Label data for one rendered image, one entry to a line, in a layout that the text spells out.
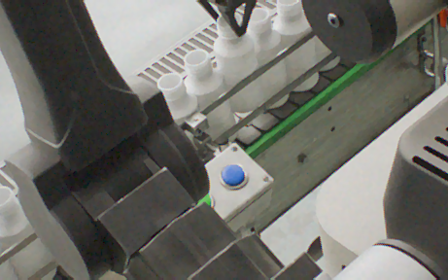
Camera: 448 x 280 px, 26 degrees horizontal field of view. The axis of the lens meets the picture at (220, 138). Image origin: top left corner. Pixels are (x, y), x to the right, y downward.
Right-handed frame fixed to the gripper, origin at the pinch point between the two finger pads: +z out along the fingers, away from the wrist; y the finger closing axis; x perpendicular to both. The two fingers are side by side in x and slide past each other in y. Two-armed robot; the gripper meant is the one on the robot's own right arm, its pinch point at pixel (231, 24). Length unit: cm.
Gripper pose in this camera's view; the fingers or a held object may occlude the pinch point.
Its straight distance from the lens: 142.0
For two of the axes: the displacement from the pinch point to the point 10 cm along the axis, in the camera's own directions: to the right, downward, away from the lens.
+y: -6.5, -4.5, 6.1
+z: 1.6, 7.0, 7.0
